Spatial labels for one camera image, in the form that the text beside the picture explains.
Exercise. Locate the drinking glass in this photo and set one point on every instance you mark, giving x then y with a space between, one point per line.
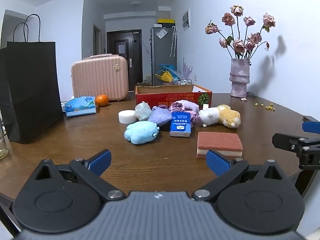
3 145

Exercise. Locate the white plush toy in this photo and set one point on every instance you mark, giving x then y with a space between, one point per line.
208 117

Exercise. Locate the white wall panel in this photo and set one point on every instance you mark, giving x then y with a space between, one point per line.
185 19

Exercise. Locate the round ceiling light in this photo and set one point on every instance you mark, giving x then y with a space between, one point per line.
135 3

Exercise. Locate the blue handkerchief pack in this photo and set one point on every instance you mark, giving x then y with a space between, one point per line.
180 125

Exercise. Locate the pink ribbed suitcase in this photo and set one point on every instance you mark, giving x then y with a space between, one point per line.
100 80

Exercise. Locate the clear plastic bag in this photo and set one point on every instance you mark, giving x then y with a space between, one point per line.
143 111

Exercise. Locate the grey refrigerator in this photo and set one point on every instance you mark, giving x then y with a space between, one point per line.
162 55

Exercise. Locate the lilac feather decoration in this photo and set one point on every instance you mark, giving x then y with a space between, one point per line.
187 70

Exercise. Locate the yellow crumbs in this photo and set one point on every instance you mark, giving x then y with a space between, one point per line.
270 108

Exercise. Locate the yellow bag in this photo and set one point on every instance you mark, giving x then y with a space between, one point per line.
163 77

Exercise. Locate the lilac fluffy sock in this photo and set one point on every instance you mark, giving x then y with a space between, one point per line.
187 104

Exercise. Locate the blue tissue pack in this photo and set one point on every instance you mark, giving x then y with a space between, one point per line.
80 106

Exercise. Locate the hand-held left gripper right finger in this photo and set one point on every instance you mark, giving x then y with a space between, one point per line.
218 162

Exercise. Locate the trolley cart with bottles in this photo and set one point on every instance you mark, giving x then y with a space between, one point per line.
182 81

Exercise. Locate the yellow box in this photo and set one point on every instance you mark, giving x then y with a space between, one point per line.
165 22

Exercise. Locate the pink satin cloth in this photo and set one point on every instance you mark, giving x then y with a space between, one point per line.
193 118

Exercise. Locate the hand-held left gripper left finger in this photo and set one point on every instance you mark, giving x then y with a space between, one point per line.
101 161

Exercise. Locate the dried pink roses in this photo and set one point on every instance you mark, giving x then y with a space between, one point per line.
240 45

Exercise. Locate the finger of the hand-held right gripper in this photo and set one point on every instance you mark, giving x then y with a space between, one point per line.
287 141
311 126

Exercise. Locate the black paper bag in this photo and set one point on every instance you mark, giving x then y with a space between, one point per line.
30 92

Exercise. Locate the red scouring sponge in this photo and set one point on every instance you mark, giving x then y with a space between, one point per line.
220 142

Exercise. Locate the red cardboard box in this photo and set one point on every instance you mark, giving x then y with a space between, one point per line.
165 97

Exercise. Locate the white folded umbrella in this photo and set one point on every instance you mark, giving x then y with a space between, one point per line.
173 41

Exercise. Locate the orange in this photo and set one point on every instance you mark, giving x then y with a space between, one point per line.
102 100

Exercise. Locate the dark brown door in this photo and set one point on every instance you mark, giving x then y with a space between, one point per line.
123 60

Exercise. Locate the lilac textured vase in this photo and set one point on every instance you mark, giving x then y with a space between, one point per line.
239 78

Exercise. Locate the purple knitted pouch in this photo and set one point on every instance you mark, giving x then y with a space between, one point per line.
160 116

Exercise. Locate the yellow plush toy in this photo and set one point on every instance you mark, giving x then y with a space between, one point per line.
230 117

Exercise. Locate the blue plush toy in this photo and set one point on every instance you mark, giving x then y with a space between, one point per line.
141 132

